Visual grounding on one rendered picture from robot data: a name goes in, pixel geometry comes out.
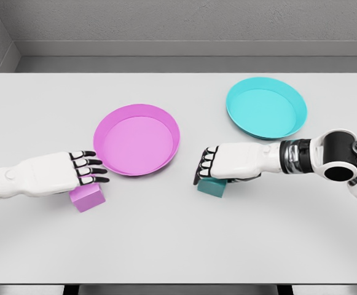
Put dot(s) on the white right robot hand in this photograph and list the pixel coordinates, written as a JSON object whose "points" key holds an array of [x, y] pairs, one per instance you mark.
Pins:
{"points": [[233, 161]]}

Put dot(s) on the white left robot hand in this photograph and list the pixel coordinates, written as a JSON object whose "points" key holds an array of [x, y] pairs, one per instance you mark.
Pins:
{"points": [[55, 172]]}

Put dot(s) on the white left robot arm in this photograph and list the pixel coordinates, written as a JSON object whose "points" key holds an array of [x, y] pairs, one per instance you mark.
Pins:
{"points": [[3, 186]]}

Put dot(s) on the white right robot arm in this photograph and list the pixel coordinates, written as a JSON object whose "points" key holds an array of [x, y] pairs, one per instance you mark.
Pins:
{"points": [[322, 159]]}

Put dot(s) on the teal cube block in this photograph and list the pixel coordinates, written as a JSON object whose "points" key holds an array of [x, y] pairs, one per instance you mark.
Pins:
{"points": [[212, 187]]}

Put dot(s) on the pink cube block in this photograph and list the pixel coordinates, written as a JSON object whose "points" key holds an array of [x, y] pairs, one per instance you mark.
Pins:
{"points": [[87, 198]]}

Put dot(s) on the cyan round plate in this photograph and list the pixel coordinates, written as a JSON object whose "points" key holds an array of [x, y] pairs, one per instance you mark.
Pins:
{"points": [[265, 108]]}

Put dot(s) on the pink round plate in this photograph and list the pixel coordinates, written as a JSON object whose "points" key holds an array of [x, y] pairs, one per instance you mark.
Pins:
{"points": [[136, 140]]}

